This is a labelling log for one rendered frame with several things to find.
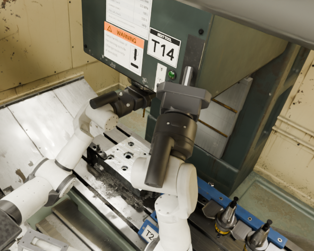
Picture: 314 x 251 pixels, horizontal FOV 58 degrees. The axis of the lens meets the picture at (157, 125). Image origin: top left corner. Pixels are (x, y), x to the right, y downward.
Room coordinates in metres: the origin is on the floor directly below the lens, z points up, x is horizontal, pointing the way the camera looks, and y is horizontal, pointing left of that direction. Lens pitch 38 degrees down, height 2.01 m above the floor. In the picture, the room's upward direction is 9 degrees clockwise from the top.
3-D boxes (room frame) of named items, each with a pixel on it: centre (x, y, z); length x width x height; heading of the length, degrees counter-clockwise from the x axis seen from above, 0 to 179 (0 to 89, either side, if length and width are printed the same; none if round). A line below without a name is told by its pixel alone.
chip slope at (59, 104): (1.35, 0.60, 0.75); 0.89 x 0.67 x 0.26; 144
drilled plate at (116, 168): (0.99, 0.08, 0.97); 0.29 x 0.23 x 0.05; 54
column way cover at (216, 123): (1.32, -0.20, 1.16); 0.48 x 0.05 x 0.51; 54
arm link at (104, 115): (0.78, 0.18, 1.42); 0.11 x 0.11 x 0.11; 55
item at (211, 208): (0.60, -0.23, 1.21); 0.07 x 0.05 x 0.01; 144
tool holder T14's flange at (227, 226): (0.57, -0.27, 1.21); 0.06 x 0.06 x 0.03
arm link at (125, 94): (0.88, 0.12, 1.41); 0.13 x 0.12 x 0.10; 55
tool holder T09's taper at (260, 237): (0.50, -0.36, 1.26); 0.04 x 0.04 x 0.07
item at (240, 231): (0.54, -0.32, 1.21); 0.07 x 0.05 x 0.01; 144
